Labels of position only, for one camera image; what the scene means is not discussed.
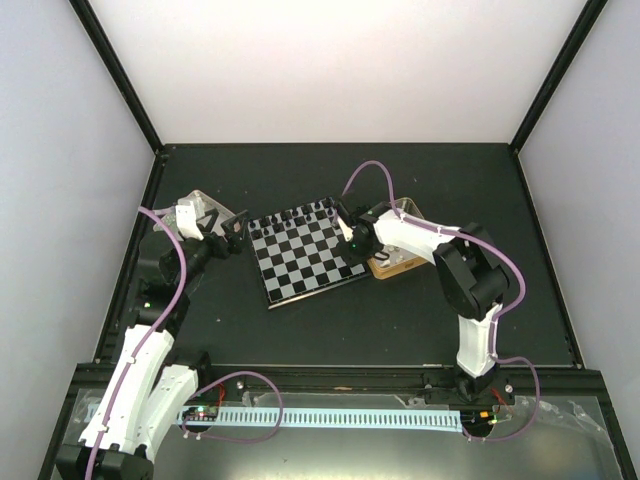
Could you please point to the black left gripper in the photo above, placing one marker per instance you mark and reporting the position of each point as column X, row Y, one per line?
column 234, row 242

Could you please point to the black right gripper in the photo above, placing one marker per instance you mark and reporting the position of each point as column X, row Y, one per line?
column 345, row 251

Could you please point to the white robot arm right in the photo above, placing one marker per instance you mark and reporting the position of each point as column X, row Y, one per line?
column 473, row 281

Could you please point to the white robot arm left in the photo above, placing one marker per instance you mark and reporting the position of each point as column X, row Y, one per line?
column 152, row 380

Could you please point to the pink metal tin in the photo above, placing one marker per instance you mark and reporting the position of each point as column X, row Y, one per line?
column 167, row 215

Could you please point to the black white chessboard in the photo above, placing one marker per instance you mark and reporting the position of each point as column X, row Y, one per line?
column 296, row 252

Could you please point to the gold metal tin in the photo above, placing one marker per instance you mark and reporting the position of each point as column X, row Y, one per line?
column 393, row 260

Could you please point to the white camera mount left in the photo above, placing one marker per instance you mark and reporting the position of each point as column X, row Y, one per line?
column 187, row 213

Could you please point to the black front rail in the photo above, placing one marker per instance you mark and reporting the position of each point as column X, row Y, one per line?
column 435, row 383

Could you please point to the white slotted cable duct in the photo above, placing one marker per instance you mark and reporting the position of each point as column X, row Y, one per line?
column 317, row 418

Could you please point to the black frame post left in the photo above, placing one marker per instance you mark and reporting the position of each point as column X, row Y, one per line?
column 103, row 46

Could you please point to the black frame post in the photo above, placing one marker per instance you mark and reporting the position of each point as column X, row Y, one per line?
column 103, row 46
column 570, row 48

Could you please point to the black frame post right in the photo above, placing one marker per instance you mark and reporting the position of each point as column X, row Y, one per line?
column 570, row 48

